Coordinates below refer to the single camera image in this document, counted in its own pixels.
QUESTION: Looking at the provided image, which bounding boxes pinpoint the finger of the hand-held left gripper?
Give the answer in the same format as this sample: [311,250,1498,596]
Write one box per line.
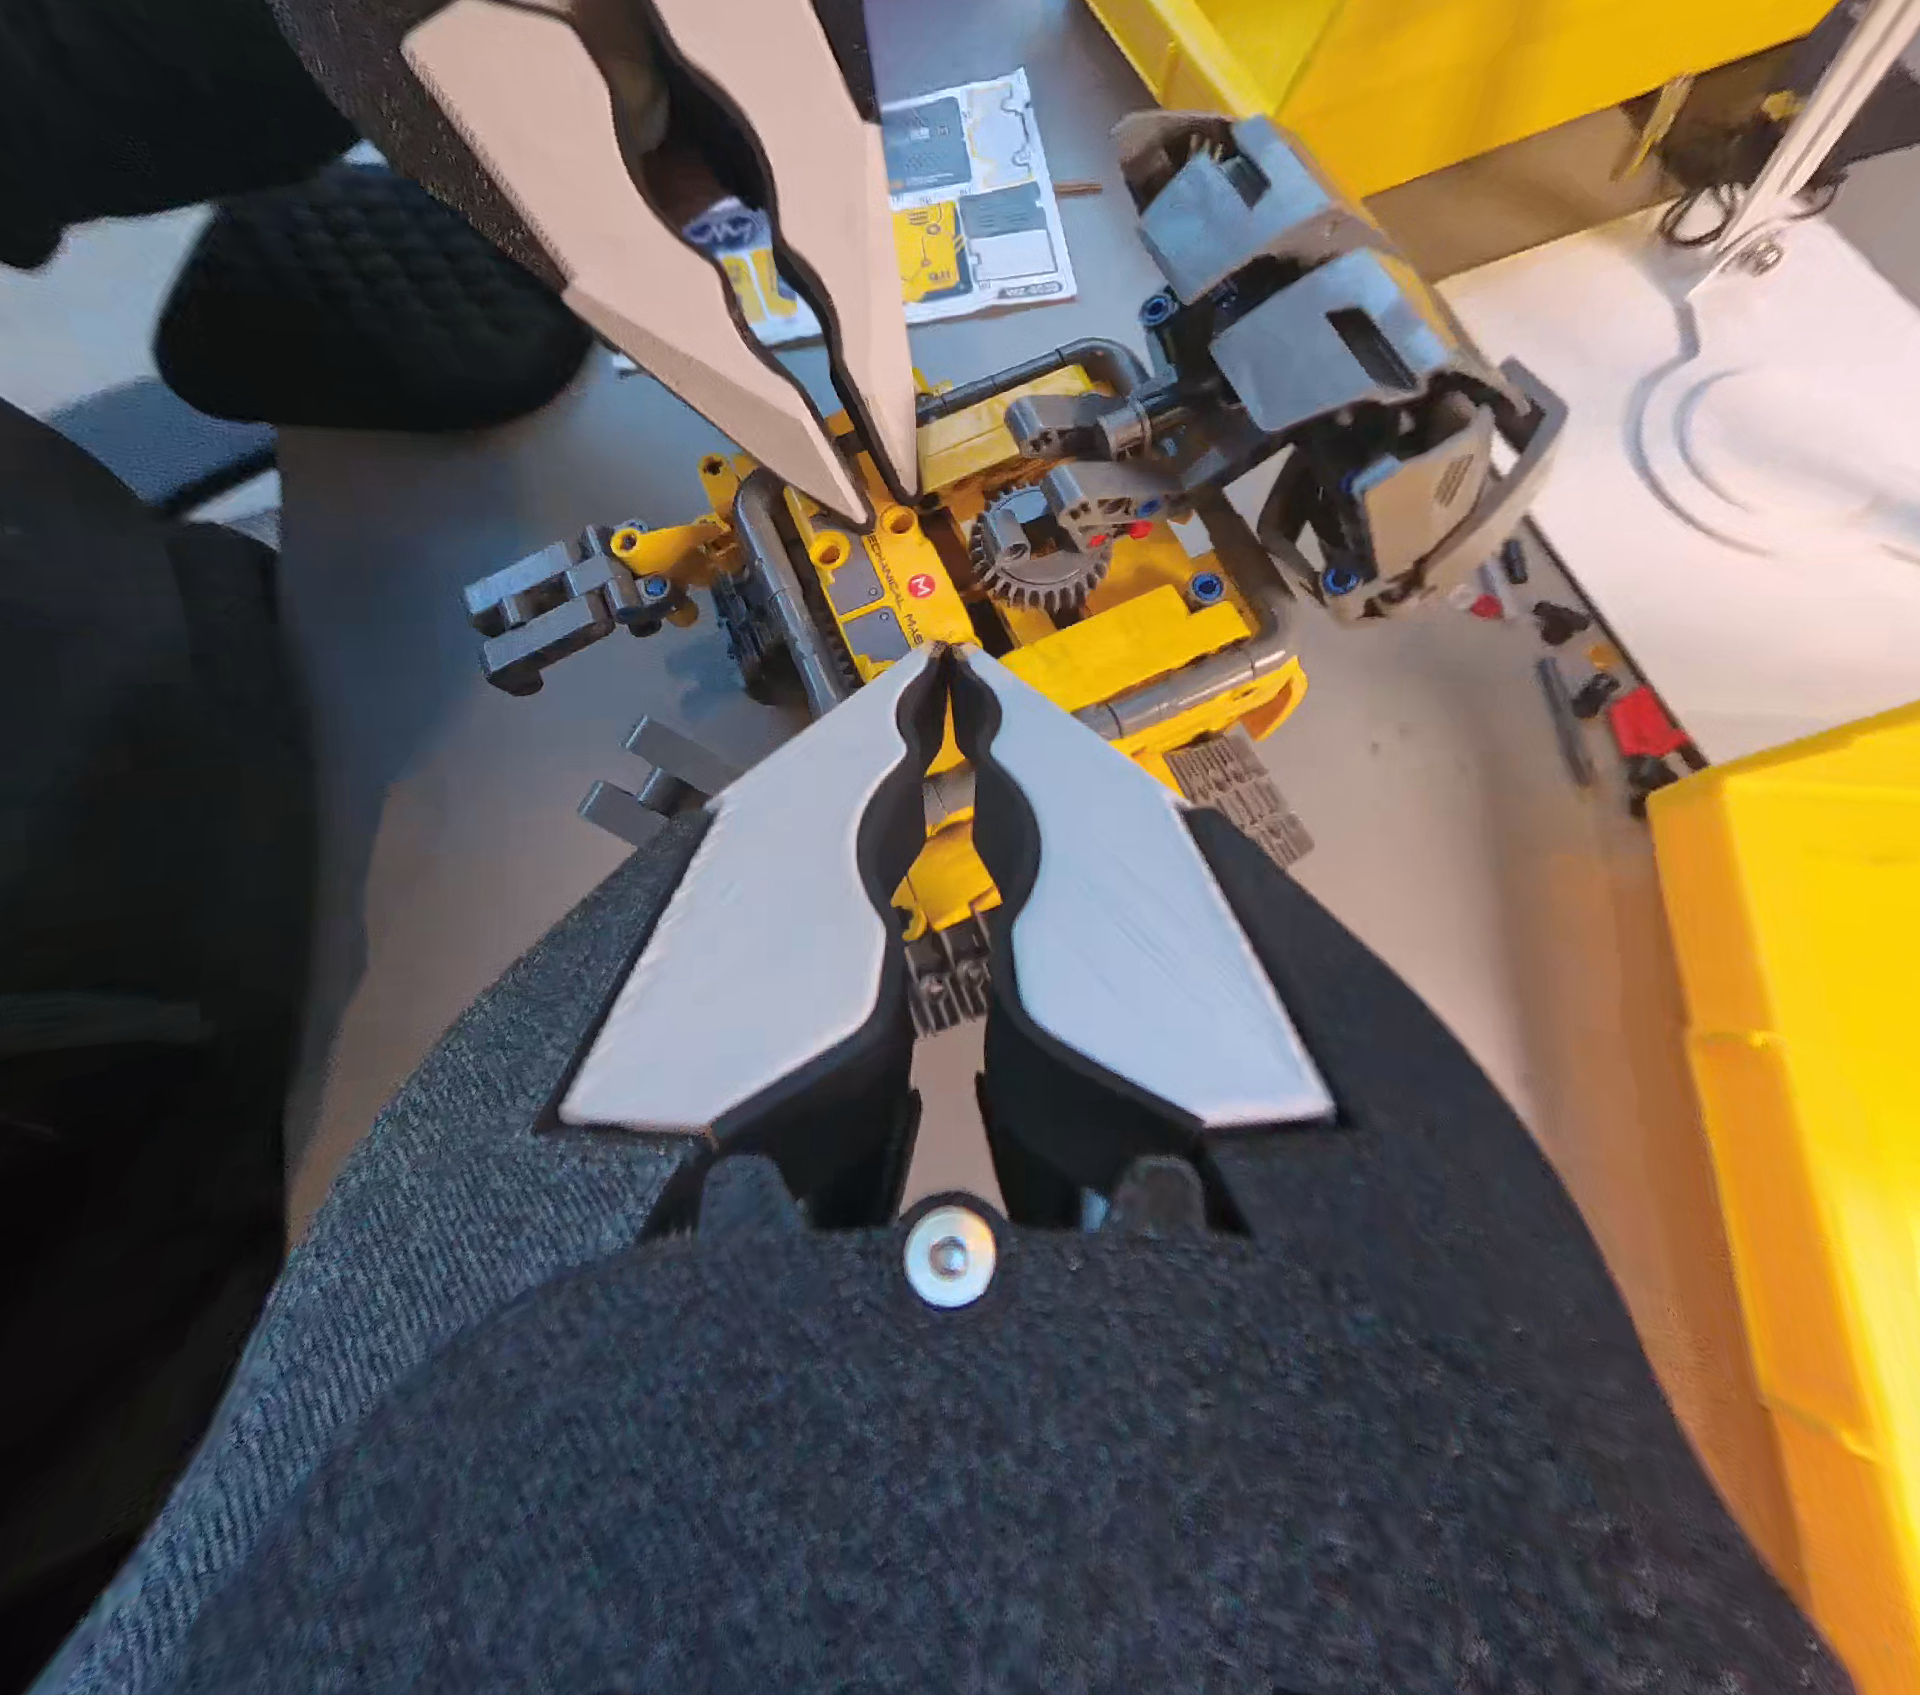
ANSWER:
[398,0,875,530]
[642,0,923,508]

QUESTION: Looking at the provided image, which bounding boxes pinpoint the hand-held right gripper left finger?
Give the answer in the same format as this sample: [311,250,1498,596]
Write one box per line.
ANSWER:
[553,646,956,1230]

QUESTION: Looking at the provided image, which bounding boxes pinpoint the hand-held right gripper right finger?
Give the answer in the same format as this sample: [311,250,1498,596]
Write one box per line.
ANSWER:
[956,646,1339,1228]

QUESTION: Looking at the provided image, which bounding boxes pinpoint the white sticker sheet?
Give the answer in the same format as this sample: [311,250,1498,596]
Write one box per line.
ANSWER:
[681,68,1080,348]

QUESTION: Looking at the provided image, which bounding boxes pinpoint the yellow grey brick robot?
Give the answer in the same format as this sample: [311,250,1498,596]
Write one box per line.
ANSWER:
[463,112,1570,1038]

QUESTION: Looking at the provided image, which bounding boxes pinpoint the person's left forearm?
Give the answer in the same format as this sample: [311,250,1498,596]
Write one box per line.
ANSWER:
[0,0,361,272]

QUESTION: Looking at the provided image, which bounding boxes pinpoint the scattered small brick parts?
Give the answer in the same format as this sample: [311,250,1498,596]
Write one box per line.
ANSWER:
[1461,538,1709,822]

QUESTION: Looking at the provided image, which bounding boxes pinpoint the white booklet stand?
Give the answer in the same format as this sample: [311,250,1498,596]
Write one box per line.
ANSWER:
[1440,0,1920,768]

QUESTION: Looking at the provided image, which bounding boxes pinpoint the black cable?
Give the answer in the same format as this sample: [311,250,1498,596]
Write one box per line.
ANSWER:
[1656,172,1824,246]

